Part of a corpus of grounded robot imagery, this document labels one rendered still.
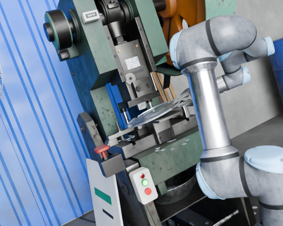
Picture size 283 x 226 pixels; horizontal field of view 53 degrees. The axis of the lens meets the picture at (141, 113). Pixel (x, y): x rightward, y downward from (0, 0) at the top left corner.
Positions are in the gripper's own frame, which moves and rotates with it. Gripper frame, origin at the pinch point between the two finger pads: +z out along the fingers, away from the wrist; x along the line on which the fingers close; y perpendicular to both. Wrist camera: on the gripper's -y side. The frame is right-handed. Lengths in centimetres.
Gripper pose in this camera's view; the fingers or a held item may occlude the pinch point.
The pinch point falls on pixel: (176, 103)
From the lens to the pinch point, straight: 139.2
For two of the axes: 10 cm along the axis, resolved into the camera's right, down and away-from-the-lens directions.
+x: 4.2, 9.0, 0.9
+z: -8.8, 3.8, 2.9
